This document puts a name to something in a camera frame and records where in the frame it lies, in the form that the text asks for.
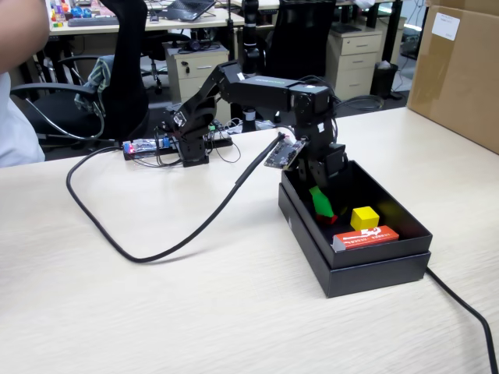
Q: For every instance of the yellow wooden cube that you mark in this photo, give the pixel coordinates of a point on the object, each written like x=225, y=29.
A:
x=364, y=219

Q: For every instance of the black high-back office chair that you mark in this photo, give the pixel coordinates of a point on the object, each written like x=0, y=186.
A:
x=124, y=70

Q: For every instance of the white shipping label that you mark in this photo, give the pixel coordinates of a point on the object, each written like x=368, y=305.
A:
x=445, y=26

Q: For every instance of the orange rectangular carton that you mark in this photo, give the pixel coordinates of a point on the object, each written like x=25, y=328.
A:
x=366, y=237

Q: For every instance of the dark computer keyboard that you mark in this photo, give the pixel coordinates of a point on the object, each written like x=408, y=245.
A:
x=93, y=22

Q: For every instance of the beige cabinet with three drawers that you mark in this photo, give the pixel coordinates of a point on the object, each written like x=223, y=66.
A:
x=354, y=66

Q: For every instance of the control board with red LED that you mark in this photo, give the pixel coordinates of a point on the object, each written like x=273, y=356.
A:
x=144, y=147

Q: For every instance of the beige office desk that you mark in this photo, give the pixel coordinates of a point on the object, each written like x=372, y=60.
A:
x=156, y=26

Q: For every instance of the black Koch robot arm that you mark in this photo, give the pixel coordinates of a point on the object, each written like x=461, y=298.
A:
x=265, y=91

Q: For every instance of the large brown cardboard box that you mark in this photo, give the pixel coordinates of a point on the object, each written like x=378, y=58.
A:
x=460, y=78

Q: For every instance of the black pole with white bands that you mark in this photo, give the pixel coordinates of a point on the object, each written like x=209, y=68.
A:
x=249, y=39

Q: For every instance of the black mesh swivel chair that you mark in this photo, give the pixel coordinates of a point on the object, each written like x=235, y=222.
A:
x=298, y=43

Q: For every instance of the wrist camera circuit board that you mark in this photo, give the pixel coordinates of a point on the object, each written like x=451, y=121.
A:
x=284, y=155

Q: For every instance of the beige cabinet with keyhole drawer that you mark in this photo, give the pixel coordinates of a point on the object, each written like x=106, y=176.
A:
x=195, y=78

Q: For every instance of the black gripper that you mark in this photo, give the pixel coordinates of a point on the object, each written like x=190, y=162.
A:
x=331, y=159

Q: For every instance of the open black laptop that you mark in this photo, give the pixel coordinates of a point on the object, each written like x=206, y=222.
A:
x=187, y=9

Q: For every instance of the black box inner tray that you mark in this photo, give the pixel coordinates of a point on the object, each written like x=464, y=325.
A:
x=390, y=218

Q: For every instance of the red wooden cube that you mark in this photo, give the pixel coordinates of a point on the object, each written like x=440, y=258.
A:
x=327, y=219

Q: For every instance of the striped green cloth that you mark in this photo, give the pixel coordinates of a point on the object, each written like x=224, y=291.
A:
x=97, y=78

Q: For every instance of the black trash bin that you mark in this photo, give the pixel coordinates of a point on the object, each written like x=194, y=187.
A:
x=384, y=82

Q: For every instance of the black open box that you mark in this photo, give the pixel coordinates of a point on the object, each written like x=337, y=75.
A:
x=370, y=278

